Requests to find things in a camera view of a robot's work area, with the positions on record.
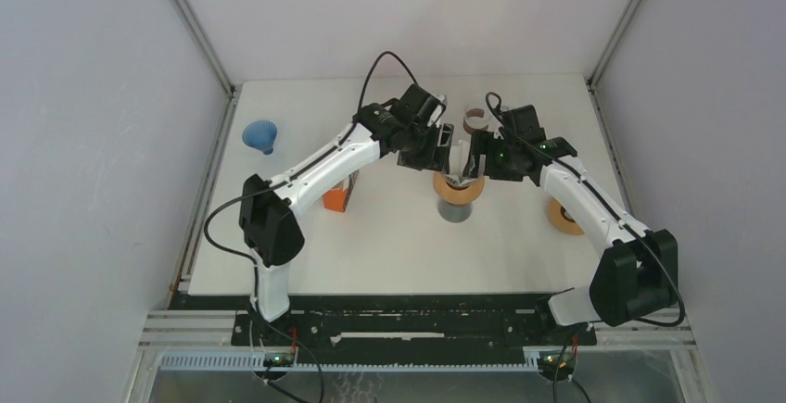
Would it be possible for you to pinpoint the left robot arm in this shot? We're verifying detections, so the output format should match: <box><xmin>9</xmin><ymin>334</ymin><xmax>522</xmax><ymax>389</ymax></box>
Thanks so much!
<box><xmin>238</xmin><ymin>83</ymin><xmax>452</xmax><ymax>345</ymax></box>

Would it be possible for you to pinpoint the blue ribbed dripper cone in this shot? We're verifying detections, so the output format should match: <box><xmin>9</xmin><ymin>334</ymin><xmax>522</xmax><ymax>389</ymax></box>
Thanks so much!
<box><xmin>241</xmin><ymin>120</ymin><xmax>278</xmax><ymax>156</ymax></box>

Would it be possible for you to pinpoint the clear glass carafe brown band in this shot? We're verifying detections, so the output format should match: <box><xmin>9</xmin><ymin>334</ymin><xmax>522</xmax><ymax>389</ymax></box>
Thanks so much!
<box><xmin>463</xmin><ymin>104</ymin><xmax>492</xmax><ymax>135</ymax></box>

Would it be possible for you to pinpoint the left aluminium frame post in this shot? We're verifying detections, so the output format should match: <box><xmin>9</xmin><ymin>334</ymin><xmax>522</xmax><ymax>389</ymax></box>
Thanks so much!
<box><xmin>171</xmin><ymin>0</ymin><xmax>235</xmax><ymax>97</ymax></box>

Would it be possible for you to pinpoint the white paper coffee filter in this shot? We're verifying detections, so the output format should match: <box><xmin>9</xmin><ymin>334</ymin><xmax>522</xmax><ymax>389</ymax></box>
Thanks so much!
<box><xmin>443</xmin><ymin>140</ymin><xmax>475</xmax><ymax>189</ymax></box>

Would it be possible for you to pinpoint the left black cable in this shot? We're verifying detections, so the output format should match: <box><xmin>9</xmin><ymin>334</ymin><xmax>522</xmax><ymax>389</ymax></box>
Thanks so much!
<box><xmin>202</xmin><ymin>50</ymin><xmax>419</xmax><ymax>303</ymax></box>

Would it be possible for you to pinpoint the right aluminium frame post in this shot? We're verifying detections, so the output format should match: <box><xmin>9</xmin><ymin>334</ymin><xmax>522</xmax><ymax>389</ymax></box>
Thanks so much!
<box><xmin>586</xmin><ymin>0</ymin><xmax>645</xmax><ymax>93</ymax></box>

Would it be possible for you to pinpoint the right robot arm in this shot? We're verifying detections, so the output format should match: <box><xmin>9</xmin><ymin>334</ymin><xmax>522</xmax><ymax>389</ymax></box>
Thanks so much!
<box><xmin>471</xmin><ymin>105</ymin><xmax>684</xmax><ymax>344</ymax></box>

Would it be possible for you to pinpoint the orange coffee filter box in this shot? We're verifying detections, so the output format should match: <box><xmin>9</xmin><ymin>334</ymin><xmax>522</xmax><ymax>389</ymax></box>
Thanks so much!
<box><xmin>322</xmin><ymin>170</ymin><xmax>360</xmax><ymax>213</ymax></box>

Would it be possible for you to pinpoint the wooden dripper ring holder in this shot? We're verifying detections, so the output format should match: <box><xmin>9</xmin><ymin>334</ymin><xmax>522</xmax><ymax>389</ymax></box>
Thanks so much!
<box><xmin>433</xmin><ymin>172</ymin><xmax>486</xmax><ymax>207</ymax></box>

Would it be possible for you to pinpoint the right black cable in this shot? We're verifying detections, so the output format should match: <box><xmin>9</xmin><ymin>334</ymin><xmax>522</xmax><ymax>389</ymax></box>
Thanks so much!
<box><xmin>485</xmin><ymin>92</ymin><xmax>687</xmax><ymax>328</ymax></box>

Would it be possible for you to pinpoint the grey glass carafe brown band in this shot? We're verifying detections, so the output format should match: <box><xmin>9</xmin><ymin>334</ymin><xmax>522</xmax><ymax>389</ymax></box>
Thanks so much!
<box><xmin>437</xmin><ymin>199</ymin><xmax>473</xmax><ymax>223</ymax></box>

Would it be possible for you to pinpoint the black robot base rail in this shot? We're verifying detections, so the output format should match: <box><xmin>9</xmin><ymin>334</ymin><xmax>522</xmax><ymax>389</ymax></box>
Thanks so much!
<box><xmin>169</xmin><ymin>293</ymin><xmax>625</xmax><ymax>370</ymax></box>

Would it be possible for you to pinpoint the aluminium frame post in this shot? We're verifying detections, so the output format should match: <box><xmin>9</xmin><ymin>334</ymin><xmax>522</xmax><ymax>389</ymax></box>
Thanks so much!
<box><xmin>586</xmin><ymin>0</ymin><xmax>645</xmax><ymax>93</ymax></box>
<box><xmin>171</xmin><ymin>0</ymin><xmax>235</xmax><ymax>97</ymax></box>

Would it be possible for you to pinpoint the black cable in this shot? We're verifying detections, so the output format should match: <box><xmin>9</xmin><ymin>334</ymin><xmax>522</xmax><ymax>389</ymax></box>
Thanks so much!
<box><xmin>485</xmin><ymin>92</ymin><xmax>687</xmax><ymax>328</ymax></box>
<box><xmin>202</xmin><ymin>50</ymin><xmax>419</xmax><ymax>303</ymax></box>

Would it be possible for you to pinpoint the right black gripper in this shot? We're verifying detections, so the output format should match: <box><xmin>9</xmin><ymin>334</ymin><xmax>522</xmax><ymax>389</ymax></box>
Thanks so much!
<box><xmin>463</xmin><ymin>130</ymin><xmax>525</xmax><ymax>183</ymax></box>

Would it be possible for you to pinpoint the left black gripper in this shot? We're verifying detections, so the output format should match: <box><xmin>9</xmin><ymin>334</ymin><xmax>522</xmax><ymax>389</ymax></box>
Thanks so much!
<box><xmin>398</xmin><ymin>120</ymin><xmax>453</xmax><ymax>175</ymax></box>

